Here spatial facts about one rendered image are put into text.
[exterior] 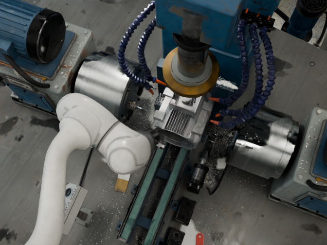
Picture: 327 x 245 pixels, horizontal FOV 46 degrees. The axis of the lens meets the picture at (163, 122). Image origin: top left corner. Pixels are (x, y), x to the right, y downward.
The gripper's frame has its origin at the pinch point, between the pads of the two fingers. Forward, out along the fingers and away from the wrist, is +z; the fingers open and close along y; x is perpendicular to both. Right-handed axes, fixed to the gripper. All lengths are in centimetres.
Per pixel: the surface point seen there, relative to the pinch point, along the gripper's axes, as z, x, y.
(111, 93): -0.4, -8.3, 20.0
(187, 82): -16.0, -22.2, -7.0
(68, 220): -16.5, 35.9, 16.6
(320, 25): 119, -69, -56
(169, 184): 10.0, 19.9, -10.2
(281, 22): 115, -64, -34
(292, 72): 56, -37, -44
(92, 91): -0.2, -6.6, 27.0
